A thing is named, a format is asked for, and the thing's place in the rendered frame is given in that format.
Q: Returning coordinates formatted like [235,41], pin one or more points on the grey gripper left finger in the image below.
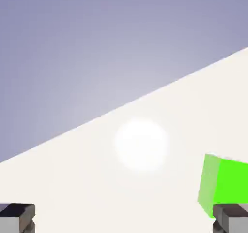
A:
[17,217]

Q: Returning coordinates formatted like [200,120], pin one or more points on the large green box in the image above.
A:
[228,180]

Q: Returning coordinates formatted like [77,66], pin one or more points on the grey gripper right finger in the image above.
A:
[230,219]

